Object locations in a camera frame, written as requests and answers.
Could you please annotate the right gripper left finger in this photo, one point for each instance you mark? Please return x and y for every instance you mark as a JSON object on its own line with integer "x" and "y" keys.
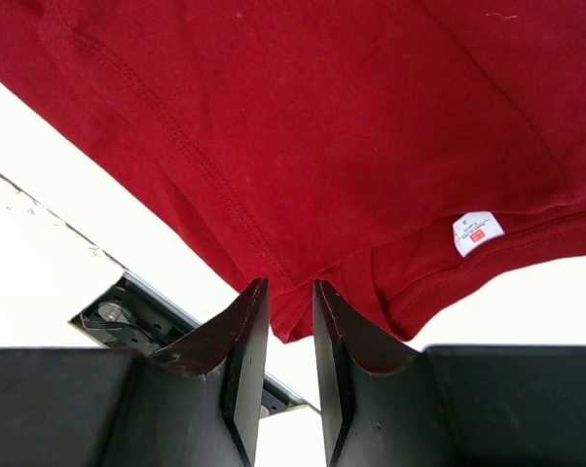
{"x": 59, "y": 407}

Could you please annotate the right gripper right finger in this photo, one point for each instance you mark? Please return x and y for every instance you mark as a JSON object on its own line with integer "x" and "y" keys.
{"x": 385, "y": 404}

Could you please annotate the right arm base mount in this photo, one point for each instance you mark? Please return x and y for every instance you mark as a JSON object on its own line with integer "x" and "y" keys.
{"x": 178, "y": 370}

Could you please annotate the red t-shirt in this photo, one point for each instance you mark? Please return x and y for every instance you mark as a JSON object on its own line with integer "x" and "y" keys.
{"x": 406, "y": 151}

